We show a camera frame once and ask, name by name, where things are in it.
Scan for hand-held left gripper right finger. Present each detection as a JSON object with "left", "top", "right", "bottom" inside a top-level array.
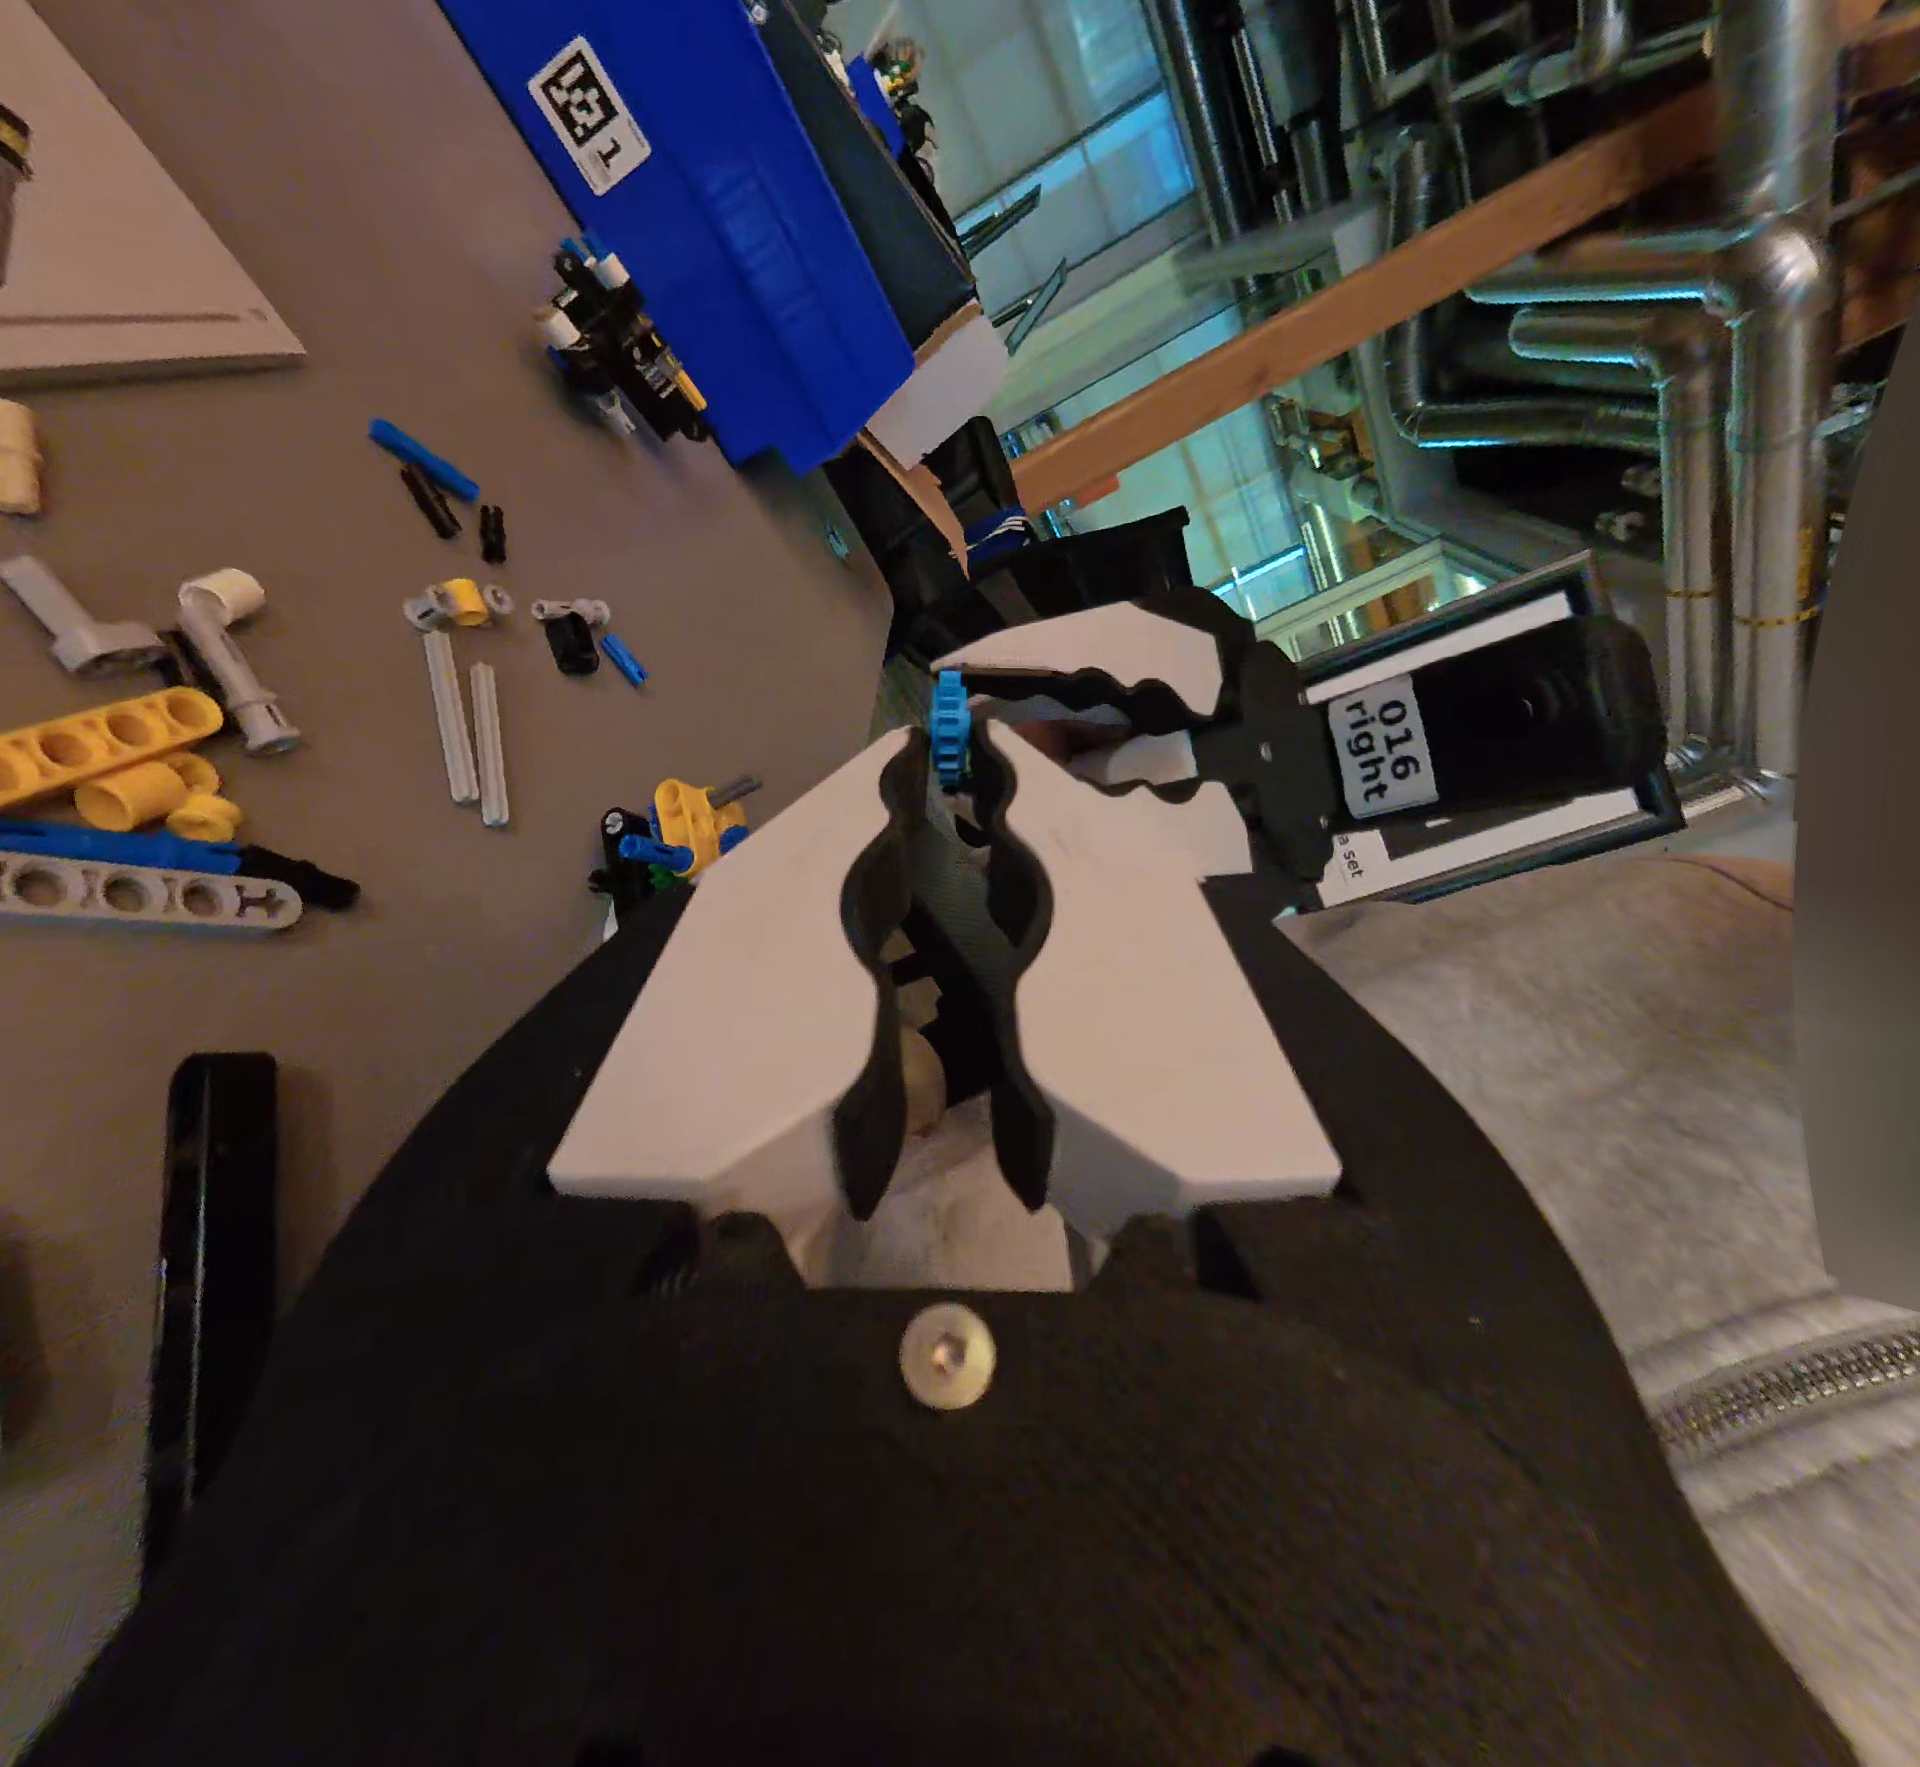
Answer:
[{"left": 959, "top": 726, "right": 1342, "bottom": 1223}]

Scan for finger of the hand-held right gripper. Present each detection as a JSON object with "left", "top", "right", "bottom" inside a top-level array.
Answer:
[
  {"left": 932, "top": 605, "right": 1228, "bottom": 751},
  {"left": 1108, "top": 728, "right": 1258, "bottom": 886}
]

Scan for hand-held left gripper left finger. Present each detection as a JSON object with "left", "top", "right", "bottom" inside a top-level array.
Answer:
[{"left": 548, "top": 728, "right": 932, "bottom": 1223}]

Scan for yellow lego gear assembly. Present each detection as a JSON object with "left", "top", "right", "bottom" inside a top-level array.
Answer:
[{"left": 593, "top": 776, "right": 767, "bottom": 900}]

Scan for long grey lego axle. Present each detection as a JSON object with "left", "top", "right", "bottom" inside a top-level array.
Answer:
[
  {"left": 469, "top": 660, "right": 512, "bottom": 830},
  {"left": 420, "top": 626, "right": 482, "bottom": 805}
]

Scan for long black lego piece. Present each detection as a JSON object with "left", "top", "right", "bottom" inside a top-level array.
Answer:
[{"left": 144, "top": 1050, "right": 282, "bottom": 1575}]

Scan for black lego subassembly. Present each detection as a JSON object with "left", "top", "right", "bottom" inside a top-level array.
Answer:
[{"left": 538, "top": 234, "right": 710, "bottom": 441}]

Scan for light grey thin lego liftarm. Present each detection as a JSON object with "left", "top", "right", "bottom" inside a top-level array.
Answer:
[{"left": 0, "top": 850, "right": 307, "bottom": 932}]

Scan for white grey lego connector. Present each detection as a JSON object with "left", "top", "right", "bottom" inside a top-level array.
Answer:
[{"left": 177, "top": 568, "right": 307, "bottom": 758}]

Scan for blue thin lego liftarm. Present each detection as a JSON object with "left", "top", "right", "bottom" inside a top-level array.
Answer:
[{"left": 0, "top": 813, "right": 360, "bottom": 917}]

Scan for yellow lego connector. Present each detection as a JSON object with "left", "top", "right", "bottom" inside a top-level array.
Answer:
[{"left": 72, "top": 751, "right": 245, "bottom": 842}]

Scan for long blue lego pin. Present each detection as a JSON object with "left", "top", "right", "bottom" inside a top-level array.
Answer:
[{"left": 370, "top": 418, "right": 482, "bottom": 504}]

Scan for long yellow lego beam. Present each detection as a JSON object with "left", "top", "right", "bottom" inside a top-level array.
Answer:
[{"left": 0, "top": 684, "right": 225, "bottom": 813}]

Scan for grey lego angle connector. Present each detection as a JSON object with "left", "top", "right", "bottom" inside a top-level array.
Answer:
[{"left": 0, "top": 555, "right": 174, "bottom": 679}]

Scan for lego instruction booklet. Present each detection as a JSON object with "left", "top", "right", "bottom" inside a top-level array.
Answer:
[{"left": 0, "top": 0, "right": 308, "bottom": 393}]

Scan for black chair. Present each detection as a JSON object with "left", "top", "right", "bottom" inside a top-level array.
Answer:
[{"left": 833, "top": 418, "right": 1202, "bottom": 667}]

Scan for cardboard box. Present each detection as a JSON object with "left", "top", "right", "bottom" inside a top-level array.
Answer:
[{"left": 862, "top": 303, "right": 1015, "bottom": 555}]

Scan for wooden beam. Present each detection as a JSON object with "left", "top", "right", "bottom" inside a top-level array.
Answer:
[{"left": 1006, "top": 80, "right": 1728, "bottom": 517}]

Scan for blue plastic bin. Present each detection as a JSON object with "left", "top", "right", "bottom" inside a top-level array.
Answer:
[{"left": 337, "top": 0, "right": 983, "bottom": 480}]

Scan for metal ducts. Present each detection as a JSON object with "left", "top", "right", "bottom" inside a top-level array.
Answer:
[{"left": 1141, "top": 0, "right": 1920, "bottom": 781}]

